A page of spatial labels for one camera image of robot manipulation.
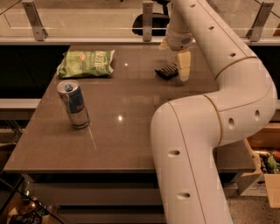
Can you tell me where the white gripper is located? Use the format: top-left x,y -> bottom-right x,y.
158,24 -> 193,81

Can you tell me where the black rxbar chocolate bar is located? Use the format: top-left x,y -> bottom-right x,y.
155,63 -> 179,80

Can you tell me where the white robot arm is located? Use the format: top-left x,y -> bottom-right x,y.
150,0 -> 277,224

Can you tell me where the black office chair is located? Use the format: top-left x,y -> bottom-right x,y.
132,0 -> 170,41

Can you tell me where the green kettle chips bag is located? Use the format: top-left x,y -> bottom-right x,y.
57,50 -> 115,79

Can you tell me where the red bull can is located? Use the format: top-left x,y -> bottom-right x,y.
57,80 -> 90,129

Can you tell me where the cardboard box with snacks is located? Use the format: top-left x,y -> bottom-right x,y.
237,122 -> 280,208

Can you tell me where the grey drawer cabinet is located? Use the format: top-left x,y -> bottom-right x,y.
21,168 -> 234,224

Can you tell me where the bin of snacks lower left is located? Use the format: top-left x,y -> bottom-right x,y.
0,178 -> 64,224

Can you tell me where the middle metal railing bracket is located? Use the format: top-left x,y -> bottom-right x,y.
143,0 -> 153,42

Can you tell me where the metal railing bracket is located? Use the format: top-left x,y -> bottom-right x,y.
246,2 -> 274,42
143,0 -> 153,42
22,0 -> 48,41

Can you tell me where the right metal railing bracket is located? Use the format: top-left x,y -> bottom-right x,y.
246,2 -> 274,42

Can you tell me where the left metal railing bracket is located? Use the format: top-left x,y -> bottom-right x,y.
22,0 -> 48,41

